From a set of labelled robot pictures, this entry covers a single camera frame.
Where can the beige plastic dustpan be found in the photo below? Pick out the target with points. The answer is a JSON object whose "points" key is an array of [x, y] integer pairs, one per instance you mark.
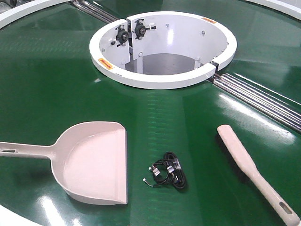
{"points": [[88, 160]]}

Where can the beige hand brush black bristles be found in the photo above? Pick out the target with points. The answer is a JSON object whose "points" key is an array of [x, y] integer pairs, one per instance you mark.
{"points": [[245, 168]]}

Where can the left black flange bearing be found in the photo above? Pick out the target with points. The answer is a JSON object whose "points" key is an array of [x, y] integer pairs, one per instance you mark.
{"points": [[122, 35]]}

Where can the black flange bearing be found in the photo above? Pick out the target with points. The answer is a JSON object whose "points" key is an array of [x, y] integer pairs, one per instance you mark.
{"points": [[140, 29], [122, 35]]}

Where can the right black flange bearing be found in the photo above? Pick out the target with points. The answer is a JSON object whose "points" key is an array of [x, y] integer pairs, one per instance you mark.
{"points": [[140, 29]]}

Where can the steel roller strip top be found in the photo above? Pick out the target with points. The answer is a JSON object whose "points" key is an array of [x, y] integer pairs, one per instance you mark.
{"points": [[94, 10]]}

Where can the steel roller strip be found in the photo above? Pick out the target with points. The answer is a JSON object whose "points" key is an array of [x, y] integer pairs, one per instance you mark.
{"points": [[262, 101], [94, 10]]}

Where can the steel roller strip right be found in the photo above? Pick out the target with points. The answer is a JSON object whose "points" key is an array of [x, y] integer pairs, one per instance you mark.
{"points": [[262, 101]]}

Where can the white outer rim top left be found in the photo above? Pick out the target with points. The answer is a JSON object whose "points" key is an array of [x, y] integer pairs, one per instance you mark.
{"points": [[18, 12]]}

